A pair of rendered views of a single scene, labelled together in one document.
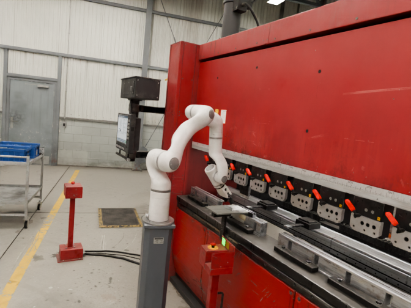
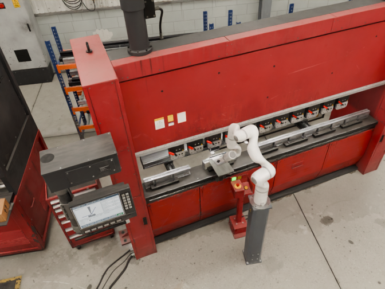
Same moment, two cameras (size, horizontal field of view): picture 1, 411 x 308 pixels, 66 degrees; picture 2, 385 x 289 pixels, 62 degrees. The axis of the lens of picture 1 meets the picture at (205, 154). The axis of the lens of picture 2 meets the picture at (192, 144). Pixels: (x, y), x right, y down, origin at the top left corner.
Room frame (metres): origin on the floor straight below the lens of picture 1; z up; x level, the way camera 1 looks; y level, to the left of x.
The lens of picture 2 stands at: (2.06, 2.19, 3.42)
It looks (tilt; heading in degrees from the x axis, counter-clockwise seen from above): 42 degrees down; 281
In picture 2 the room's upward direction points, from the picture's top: 4 degrees counter-clockwise
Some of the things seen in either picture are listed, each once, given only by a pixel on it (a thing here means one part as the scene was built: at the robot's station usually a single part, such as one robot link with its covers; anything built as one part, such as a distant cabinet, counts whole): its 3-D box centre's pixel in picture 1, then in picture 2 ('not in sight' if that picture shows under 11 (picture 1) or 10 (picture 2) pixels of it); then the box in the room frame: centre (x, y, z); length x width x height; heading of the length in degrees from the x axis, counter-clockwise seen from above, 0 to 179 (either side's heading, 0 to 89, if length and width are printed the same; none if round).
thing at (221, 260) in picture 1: (216, 254); (241, 186); (1.99, -0.14, 0.75); 0.20 x 0.16 x 0.18; 22
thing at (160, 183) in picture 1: (159, 169); (260, 180); (1.85, 0.26, 1.30); 0.19 x 0.12 x 0.24; 44
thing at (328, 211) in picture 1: (335, 203); (279, 118); (1.62, -0.71, 1.26); 0.15 x 0.09 x 0.17; 30
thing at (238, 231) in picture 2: not in sight; (239, 225); (1.98, -0.11, 0.06); 0.25 x 0.20 x 0.12; 112
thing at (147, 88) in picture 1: (136, 121); (92, 192); (3.15, 0.72, 1.53); 0.51 x 0.25 x 0.85; 31
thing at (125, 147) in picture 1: (128, 132); (103, 206); (3.06, 0.76, 1.42); 0.45 x 0.12 x 0.36; 31
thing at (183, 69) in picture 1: (202, 165); (120, 161); (3.23, 0.02, 1.15); 0.85 x 0.25 x 2.30; 120
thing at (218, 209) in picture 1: (226, 209); (220, 165); (2.22, -0.19, 1.00); 0.26 x 0.18 x 0.01; 120
